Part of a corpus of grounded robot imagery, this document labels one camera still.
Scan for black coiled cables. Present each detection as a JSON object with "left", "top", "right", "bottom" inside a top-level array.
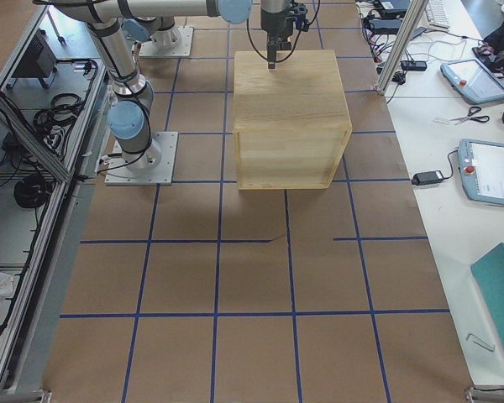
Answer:
[{"left": 33, "top": 92, "right": 87, "bottom": 131}]

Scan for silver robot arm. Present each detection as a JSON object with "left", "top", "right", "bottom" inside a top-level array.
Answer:
[{"left": 52, "top": 1, "right": 252, "bottom": 174}]

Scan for black handled scissors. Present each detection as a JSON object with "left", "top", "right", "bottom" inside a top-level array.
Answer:
[{"left": 450, "top": 106, "right": 490, "bottom": 125}]

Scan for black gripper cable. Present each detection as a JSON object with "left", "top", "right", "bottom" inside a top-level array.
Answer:
[{"left": 245, "top": 16, "right": 303, "bottom": 65}]

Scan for metal hex key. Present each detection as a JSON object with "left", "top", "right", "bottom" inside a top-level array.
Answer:
[{"left": 465, "top": 332, "right": 496, "bottom": 353}]

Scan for teach pendant far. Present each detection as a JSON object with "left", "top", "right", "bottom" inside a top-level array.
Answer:
[{"left": 440, "top": 59, "right": 504, "bottom": 105}]

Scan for teach pendant near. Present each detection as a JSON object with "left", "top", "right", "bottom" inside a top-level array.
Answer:
[{"left": 458, "top": 139, "right": 504, "bottom": 206}]

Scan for black power adapter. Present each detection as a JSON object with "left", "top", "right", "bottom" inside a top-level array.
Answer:
[{"left": 411, "top": 170, "right": 445, "bottom": 186}]

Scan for aluminium frame post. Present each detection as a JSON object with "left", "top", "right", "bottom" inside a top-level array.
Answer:
[{"left": 375, "top": 0, "right": 428, "bottom": 95}]

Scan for teach pendant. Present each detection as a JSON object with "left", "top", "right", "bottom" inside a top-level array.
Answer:
[
  {"left": 458, "top": 139, "right": 504, "bottom": 206},
  {"left": 440, "top": 59, "right": 504, "bottom": 105}
]

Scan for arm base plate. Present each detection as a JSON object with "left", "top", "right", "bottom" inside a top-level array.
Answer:
[
  {"left": 104, "top": 132, "right": 179, "bottom": 186},
  {"left": 139, "top": 25, "right": 194, "bottom": 59}
]

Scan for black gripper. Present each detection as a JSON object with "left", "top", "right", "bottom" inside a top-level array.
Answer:
[{"left": 260, "top": 0, "right": 310, "bottom": 70}]

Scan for light wooden drawer cabinet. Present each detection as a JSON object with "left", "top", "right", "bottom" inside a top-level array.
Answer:
[{"left": 233, "top": 50, "right": 352, "bottom": 190}]

